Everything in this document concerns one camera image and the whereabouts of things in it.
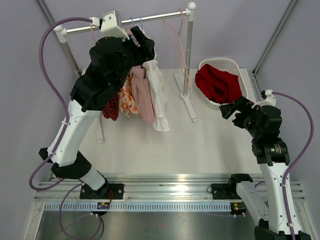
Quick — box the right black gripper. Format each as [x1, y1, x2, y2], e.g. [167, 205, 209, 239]
[219, 96, 263, 139]

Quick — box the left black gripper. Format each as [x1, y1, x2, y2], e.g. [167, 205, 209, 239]
[113, 26, 155, 89]

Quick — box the blue hanger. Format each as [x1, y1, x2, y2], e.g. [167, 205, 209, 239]
[130, 17, 137, 44]
[139, 16, 145, 34]

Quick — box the white skirt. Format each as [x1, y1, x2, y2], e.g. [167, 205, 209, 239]
[142, 34, 171, 132]

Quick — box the pink wire hanger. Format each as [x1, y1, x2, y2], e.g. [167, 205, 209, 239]
[163, 8, 192, 90]

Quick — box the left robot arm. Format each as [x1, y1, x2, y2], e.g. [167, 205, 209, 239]
[39, 26, 155, 199]

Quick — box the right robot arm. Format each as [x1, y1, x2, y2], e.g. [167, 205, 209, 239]
[220, 96, 312, 240]

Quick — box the pink skirt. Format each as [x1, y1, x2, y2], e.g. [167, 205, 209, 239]
[128, 65, 156, 125]

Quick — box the orange floral skirt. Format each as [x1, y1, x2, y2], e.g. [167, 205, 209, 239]
[117, 77, 139, 117]

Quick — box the pink hanger left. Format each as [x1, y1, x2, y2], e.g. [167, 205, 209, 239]
[90, 25, 97, 44]

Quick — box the red polka dot skirt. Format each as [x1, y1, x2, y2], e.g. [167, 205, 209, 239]
[102, 95, 119, 121]

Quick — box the white plastic basket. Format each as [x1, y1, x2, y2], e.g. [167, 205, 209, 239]
[198, 57, 249, 99]

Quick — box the metal clothes rack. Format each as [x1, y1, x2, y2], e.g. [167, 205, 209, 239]
[52, 1, 199, 145]

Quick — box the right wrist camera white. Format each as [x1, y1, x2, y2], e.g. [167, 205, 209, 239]
[252, 89, 276, 109]

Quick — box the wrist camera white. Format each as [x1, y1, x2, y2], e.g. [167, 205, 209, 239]
[89, 9, 130, 40]
[252, 89, 276, 109]

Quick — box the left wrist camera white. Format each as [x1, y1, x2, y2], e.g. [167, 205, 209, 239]
[89, 9, 130, 40]

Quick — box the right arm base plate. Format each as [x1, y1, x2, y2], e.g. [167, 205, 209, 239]
[211, 183, 241, 200]

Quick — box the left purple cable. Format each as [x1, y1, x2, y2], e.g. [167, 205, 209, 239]
[29, 17, 105, 237]

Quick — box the aluminium rail frame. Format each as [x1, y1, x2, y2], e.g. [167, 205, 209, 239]
[34, 173, 305, 202]

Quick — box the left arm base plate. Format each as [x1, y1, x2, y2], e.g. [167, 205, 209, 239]
[79, 182, 125, 200]

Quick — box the slotted cable duct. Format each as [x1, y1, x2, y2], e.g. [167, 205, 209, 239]
[44, 201, 231, 212]

